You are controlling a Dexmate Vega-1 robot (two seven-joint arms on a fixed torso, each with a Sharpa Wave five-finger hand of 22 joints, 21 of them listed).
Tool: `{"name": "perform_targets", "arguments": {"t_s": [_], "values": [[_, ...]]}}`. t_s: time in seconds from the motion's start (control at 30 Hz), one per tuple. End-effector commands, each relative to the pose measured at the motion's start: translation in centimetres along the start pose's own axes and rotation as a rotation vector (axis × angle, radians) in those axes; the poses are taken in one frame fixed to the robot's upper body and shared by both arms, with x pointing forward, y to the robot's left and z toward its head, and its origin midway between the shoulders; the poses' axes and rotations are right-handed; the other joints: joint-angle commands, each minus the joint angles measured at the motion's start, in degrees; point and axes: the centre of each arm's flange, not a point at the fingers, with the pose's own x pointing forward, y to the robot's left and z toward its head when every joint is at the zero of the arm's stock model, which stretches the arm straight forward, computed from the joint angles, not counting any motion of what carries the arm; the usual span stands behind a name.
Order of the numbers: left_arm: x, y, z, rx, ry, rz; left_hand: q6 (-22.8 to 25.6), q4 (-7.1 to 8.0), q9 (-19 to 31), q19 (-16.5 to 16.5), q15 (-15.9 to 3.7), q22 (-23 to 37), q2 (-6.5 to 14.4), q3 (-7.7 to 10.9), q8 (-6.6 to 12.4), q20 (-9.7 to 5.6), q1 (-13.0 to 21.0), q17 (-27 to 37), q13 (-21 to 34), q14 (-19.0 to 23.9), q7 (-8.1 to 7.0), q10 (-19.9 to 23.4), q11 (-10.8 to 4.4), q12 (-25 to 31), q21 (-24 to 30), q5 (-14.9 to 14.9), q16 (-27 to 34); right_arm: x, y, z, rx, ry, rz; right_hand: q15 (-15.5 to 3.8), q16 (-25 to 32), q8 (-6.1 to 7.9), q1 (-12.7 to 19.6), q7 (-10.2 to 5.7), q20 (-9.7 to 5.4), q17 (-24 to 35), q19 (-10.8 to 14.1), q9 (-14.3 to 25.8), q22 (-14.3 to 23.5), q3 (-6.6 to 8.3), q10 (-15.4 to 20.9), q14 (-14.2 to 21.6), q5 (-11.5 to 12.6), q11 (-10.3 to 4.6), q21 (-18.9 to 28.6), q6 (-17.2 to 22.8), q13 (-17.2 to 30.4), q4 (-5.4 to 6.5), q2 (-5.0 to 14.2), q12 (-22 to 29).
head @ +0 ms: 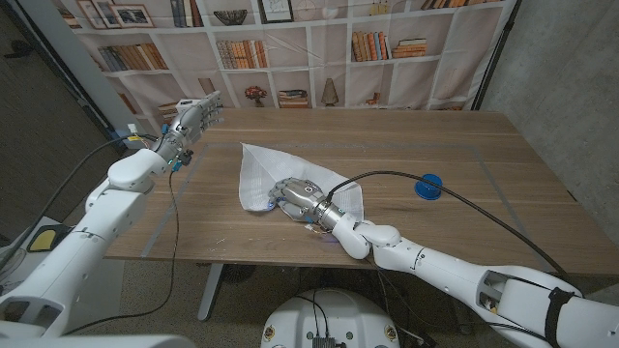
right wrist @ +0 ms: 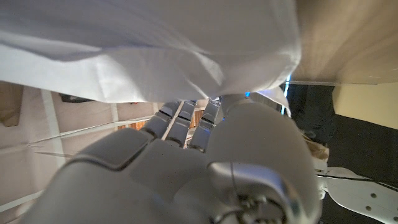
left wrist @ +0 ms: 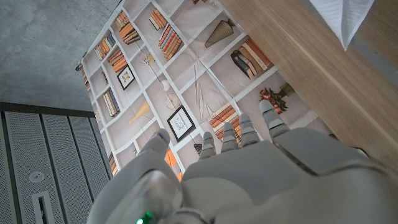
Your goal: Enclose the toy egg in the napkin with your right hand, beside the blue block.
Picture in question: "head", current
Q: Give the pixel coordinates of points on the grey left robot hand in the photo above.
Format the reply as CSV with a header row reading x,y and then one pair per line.
x,y
191,123

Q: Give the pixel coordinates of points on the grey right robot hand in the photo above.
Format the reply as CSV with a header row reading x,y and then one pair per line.
x,y
302,195

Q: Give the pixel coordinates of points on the white cloth napkin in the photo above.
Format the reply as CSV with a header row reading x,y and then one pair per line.
x,y
261,169

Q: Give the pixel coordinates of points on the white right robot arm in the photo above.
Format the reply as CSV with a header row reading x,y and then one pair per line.
x,y
459,280

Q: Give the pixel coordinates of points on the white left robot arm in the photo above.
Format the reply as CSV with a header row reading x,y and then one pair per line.
x,y
92,232

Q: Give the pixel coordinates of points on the blue round block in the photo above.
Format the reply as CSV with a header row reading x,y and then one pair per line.
x,y
428,188

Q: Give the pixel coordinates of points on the white power strip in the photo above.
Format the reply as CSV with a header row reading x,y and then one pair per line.
x,y
186,104

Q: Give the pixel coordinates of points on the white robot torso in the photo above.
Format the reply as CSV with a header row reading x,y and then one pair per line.
x,y
333,319

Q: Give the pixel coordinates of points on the grey metal table leg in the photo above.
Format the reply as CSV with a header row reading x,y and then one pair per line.
x,y
464,319
210,295

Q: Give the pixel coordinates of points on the printed bookshelf backdrop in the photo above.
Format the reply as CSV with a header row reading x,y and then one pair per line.
x,y
329,63

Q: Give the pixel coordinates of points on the white floor mat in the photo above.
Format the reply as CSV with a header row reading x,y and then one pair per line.
x,y
36,221

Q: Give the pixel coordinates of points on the yellow and black floor pad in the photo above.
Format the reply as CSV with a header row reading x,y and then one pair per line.
x,y
43,239

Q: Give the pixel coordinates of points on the black backdrop stand pole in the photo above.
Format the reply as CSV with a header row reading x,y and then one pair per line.
x,y
493,58

